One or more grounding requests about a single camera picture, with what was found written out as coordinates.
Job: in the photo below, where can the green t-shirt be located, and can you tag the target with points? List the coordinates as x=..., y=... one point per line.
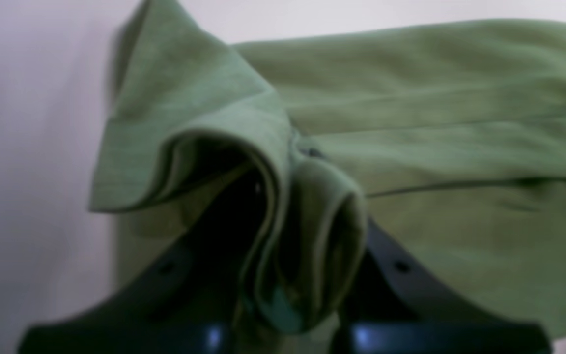
x=452, y=137

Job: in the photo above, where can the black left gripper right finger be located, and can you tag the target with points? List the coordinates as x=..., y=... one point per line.
x=396, y=306

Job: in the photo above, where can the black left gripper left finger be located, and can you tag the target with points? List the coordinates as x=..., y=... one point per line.
x=183, y=303

